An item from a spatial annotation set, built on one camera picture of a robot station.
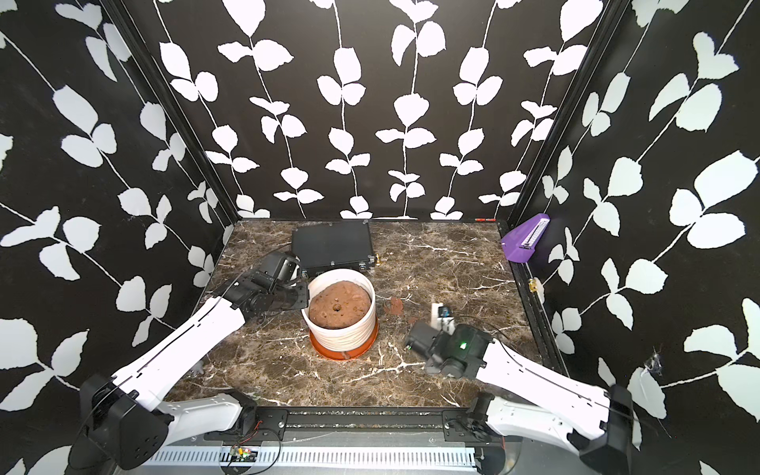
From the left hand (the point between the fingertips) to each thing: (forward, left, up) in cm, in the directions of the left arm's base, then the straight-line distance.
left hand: (310, 291), depth 80 cm
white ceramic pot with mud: (-4, -8, -6) cm, 11 cm away
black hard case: (+27, -7, -12) cm, 31 cm away
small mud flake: (+3, -24, -17) cm, 29 cm away
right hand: (-17, -33, -5) cm, 37 cm away
